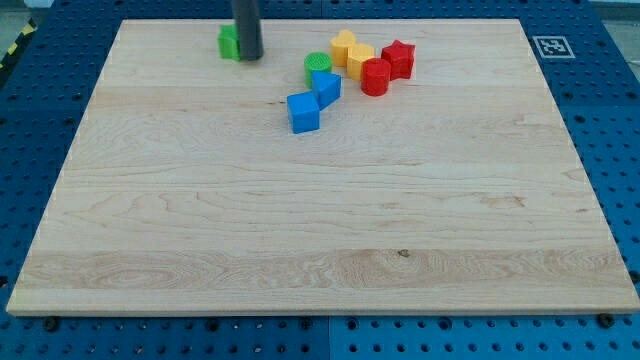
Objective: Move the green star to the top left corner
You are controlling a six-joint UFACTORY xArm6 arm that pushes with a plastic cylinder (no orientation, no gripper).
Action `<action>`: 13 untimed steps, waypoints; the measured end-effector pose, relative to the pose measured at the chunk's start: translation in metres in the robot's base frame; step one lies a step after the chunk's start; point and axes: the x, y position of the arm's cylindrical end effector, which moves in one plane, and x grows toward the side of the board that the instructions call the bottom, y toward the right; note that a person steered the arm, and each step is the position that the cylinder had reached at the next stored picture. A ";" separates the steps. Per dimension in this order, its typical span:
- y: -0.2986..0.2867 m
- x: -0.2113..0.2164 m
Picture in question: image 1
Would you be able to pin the green star block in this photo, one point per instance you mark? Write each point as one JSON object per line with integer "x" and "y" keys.
{"x": 228, "y": 42}

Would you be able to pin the red star block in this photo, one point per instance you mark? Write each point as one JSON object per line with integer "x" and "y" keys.
{"x": 401, "y": 58}

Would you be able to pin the blue cube block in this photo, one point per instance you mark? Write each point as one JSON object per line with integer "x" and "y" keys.
{"x": 303, "y": 112}

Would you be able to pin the blue triangle block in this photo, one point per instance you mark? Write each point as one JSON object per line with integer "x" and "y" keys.
{"x": 326, "y": 87}

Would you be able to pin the green cylinder block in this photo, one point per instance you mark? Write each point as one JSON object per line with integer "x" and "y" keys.
{"x": 316, "y": 61}

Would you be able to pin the red cylinder block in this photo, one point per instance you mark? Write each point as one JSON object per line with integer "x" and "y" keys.
{"x": 375, "y": 76}

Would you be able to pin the yellow hexagon block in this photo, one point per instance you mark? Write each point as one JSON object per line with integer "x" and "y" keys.
{"x": 357, "y": 55}

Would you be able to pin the yellow heart block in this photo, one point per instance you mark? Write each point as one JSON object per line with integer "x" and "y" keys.
{"x": 339, "y": 46}

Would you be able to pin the wooden board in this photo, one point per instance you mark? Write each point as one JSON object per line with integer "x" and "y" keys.
{"x": 186, "y": 193}

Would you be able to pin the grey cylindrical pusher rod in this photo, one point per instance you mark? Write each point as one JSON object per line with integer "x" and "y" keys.
{"x": 247, "y": 19}

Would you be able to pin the white fiducial marker tag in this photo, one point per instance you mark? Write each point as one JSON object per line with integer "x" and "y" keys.
{"x": 553, "y": 47}

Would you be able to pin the black bolt left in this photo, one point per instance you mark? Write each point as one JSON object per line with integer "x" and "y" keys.
{"x": 51, "y": 324}

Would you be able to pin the black bolt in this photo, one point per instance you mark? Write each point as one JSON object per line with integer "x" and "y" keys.
{"x": 605, "y": 320}
{"x": 51, "y": 324}

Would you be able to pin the black bolt right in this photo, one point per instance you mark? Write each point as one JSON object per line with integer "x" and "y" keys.
{"x": 605, "y": 320}

